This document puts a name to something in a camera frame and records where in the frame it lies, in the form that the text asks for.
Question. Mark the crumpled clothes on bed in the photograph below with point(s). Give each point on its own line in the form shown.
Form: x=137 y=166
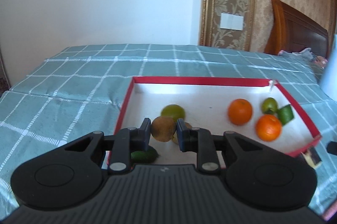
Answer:
x=305 y=55

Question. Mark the white wall switch panel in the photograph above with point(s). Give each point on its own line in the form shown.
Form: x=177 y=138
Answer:
x=231 y=22

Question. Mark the white electric kettle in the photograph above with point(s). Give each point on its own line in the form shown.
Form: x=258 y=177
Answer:
x=328 y=80

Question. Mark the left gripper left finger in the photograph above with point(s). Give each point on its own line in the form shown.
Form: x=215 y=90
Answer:
x=126 y=141

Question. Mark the small orange tangerine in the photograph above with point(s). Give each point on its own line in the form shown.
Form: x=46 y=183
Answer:
x=268 y=128

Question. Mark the red shallow cardboard box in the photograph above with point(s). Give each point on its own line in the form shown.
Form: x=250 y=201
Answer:
x=205 y=101

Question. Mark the large orange tangerine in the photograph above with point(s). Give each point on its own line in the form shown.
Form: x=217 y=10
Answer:
x=240 y=111

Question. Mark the wooden headboard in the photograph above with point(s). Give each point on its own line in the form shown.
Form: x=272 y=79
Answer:
x=293 y=31

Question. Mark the dark eggplant piece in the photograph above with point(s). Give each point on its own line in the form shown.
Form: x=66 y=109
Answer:
x=311 y=157

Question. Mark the teal plaid bedsheet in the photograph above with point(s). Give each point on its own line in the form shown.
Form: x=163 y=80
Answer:
x=81 y=90

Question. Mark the green tomato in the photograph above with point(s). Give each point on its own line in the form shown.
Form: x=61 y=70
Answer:
x=174 y=111
x=269 y=106

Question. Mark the cut green cucumber piece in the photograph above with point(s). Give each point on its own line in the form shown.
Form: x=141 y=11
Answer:
x=285 y=114

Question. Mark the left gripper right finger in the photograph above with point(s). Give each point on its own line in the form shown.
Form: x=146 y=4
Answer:
x=201 y=142

